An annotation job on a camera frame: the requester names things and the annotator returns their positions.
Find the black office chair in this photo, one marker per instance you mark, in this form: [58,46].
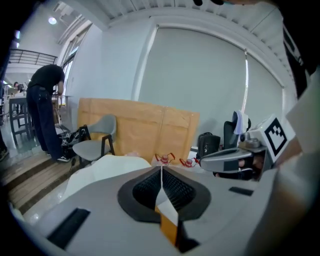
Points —
[228,135]

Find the black bag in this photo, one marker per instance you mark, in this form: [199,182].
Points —
[70,140]

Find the white cloth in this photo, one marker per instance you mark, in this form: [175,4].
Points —
[246,119]

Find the light blue shirt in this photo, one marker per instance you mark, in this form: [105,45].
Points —
[238,122]

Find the black mezzanine railing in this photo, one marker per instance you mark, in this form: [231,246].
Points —
[32,57]

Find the black backpack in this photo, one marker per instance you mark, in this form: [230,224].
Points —
[208,145]

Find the tall window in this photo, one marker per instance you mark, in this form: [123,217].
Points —
[68,60]

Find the person's right hand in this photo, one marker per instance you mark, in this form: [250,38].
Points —
[256,165]

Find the grey chair with dark legs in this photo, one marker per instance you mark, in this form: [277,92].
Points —
[95,147]

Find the brown paper-wrapped panel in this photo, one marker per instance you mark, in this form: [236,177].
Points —
[145,125]

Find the person's black shirt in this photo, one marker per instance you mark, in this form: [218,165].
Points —
[298,72]

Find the grey roller blind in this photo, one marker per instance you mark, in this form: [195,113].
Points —
[195,75]
[265,95]

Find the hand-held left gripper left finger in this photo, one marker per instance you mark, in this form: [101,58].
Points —
[100,220]

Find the round ceiling light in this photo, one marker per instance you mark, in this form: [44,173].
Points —
[52,20]

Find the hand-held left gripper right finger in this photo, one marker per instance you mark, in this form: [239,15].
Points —
[220,212]

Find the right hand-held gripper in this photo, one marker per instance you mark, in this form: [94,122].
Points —
[277,137]

